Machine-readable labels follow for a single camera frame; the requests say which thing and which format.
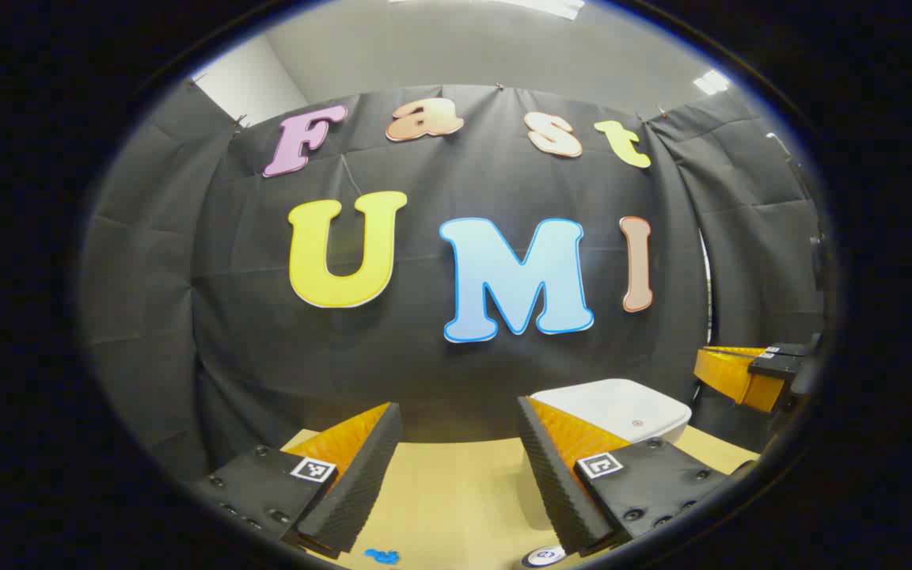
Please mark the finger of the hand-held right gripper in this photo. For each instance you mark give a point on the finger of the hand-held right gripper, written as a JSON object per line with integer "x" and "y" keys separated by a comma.
{"x": 790, "y": 349}
{"x": 737, "y": 380}

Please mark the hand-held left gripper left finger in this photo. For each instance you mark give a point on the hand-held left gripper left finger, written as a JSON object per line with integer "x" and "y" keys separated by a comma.
{"x": 361, "y": 475}

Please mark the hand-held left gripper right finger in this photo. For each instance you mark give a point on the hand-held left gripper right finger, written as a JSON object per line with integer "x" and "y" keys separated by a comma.
{"x": 555, "y": 483}

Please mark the blue paper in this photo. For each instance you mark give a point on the blue paper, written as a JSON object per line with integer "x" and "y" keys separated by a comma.
{"x": 381, "y": 556}

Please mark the white desktop garbage bin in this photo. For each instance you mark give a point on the white desktop garbage bin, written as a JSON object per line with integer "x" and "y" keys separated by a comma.
{"x": 614, "y": 408}

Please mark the wooden desktop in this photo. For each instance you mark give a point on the wooden desktop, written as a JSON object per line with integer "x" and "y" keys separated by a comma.
{"x": 456, "y": 499}

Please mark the black backdrop cloth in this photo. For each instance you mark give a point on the black backdrop cloth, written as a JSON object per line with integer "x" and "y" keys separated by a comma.
{"x": 424, "y": 364}

